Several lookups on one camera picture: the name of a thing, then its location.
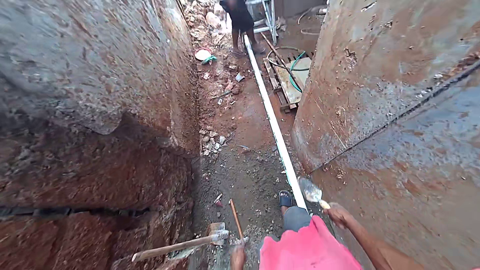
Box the pale flat board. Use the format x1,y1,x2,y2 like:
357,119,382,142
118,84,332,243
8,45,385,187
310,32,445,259
275,57,312,105

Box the green hose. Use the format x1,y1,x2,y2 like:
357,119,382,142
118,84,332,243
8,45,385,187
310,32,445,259
267,46,311,93

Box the red-rimmed round basin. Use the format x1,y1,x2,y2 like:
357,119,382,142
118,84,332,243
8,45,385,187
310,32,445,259
194,47,212,62

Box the metal ladder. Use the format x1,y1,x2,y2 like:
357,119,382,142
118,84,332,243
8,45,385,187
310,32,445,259
245,0,279,45

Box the wooden pallet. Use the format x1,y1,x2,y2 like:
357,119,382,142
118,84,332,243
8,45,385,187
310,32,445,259
263,50,312,113

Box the person's legs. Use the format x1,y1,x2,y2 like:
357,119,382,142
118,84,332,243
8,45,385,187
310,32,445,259
259,190,313,250

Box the long white pipe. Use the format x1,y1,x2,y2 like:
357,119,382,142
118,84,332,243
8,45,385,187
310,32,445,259
244,34,308,211

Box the hoe with wooden handle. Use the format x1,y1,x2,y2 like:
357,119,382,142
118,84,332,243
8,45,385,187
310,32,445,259
131,222,230,263

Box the person's left hand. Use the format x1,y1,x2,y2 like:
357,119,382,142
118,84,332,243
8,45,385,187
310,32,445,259
230,244,247,270

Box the person's right forearm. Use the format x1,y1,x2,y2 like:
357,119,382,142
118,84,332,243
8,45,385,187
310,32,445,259
344,214,425,270

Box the pile of rubble stones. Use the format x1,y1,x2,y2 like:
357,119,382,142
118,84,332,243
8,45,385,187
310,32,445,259
199,125,227,156

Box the trowel with pale handle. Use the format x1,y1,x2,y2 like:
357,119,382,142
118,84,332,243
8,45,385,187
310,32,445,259
298,177,331,210

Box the hammer with brown handle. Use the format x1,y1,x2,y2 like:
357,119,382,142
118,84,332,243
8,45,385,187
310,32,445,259
229,199,249,247

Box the long brown stick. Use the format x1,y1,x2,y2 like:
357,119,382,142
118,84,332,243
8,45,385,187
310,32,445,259
260,32,303,92

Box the person's right hand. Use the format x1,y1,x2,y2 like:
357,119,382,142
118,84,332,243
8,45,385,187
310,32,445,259
323,203,354,230

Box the person's body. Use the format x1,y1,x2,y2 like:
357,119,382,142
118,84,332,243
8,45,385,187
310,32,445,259
259,215,364,270

